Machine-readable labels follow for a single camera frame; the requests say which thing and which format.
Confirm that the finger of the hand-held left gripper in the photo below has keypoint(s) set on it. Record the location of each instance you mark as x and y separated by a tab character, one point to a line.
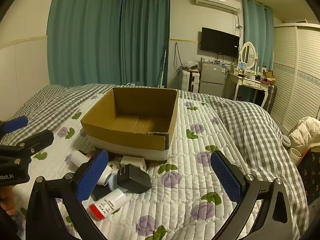
16	124
37	138

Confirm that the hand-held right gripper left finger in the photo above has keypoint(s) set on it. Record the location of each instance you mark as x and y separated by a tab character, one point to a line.
91	173

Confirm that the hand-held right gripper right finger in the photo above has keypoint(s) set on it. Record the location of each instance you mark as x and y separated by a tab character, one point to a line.
226	177

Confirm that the black remote control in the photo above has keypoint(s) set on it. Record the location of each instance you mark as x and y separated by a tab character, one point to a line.
100	193

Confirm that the white charger plug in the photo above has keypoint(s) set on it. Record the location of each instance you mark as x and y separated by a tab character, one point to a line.
132	162

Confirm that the cardboard box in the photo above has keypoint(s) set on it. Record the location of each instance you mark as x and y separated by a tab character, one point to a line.
140	110

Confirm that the person's left forearm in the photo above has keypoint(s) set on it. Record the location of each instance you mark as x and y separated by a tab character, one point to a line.
8	227

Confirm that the person's left hand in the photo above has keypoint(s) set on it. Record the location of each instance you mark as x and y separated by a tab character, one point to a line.
7	201

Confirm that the white cylindrical container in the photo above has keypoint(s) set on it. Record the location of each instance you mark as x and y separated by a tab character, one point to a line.
107	175

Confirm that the small white roller bottle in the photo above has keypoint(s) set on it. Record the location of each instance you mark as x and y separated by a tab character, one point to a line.
78	158

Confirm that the pale blue round container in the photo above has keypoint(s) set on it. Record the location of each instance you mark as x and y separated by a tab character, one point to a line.
113	183

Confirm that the white bottle with red cap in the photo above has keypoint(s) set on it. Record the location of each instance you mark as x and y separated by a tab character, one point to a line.
112	201

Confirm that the white floral quilt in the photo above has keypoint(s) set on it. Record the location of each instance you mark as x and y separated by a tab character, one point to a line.
190	155

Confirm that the black charger plug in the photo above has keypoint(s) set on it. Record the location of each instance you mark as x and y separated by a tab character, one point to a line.
135	178

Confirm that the grey gingham blanket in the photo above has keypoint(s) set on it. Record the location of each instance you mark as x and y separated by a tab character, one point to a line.
250	130

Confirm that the paper cup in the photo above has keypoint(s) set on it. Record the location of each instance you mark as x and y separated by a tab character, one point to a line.
295	153
286	140

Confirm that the dark patterned bag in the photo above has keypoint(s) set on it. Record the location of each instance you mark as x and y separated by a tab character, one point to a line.
311	177

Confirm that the dark suitcase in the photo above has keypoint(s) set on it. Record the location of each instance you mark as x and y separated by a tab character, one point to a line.
271	97

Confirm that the cream puffer jacket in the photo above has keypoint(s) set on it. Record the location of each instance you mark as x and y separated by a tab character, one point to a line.
306	132

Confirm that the white dressing table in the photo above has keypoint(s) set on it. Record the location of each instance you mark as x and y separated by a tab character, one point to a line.
246	82

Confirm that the translucent plastic bag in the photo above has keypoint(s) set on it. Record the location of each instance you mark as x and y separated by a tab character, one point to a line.
136	83

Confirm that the silver small fridge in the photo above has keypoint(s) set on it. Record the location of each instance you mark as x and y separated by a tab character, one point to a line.
212	77

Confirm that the white ribbed suitcase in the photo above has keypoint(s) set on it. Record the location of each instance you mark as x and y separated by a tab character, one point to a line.
186	81

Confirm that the teal curtain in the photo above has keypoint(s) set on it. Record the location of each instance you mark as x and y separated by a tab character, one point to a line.
257	35
145	35
82	30

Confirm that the white slatted wardrobe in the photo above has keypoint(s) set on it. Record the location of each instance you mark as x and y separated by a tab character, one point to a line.
295	80

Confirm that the white oval vanity mirror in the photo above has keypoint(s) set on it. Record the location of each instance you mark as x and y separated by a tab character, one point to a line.
248	53

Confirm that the white mop pole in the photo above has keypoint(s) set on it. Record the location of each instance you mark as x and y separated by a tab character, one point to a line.
163	65

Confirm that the white air conditioner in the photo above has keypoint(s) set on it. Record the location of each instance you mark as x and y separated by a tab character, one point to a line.
216	1

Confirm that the black wall television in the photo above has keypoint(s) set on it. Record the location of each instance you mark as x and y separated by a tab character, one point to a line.
220	42

